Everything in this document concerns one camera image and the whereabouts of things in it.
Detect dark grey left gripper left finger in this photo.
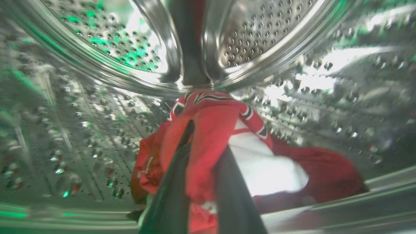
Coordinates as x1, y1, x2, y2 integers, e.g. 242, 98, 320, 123
139, 120, 195, 234

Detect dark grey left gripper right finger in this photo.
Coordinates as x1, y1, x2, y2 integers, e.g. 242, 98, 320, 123
214, 146, 269, 234

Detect red and white garment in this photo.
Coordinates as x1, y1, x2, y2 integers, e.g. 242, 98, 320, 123
131, 89, 369, 234

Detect stainless steel washing machine drum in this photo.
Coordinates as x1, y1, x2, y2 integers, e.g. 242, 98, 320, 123
0, 0, 416, 234

